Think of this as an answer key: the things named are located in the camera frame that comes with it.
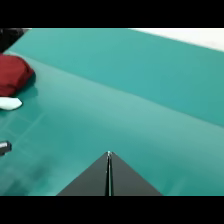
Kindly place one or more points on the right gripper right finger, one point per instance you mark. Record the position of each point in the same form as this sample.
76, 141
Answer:
125, 180

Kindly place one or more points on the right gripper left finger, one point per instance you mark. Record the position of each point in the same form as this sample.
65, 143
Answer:
95, 180

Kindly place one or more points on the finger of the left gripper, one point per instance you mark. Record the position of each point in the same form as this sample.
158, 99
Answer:
4, 147

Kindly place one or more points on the white garment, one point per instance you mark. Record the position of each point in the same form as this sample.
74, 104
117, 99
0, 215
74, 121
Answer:
9, 103

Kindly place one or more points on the red garment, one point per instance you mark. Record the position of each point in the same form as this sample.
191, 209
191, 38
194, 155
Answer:
11, 75

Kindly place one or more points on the black garment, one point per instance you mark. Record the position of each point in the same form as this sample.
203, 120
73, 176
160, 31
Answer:
8, 36

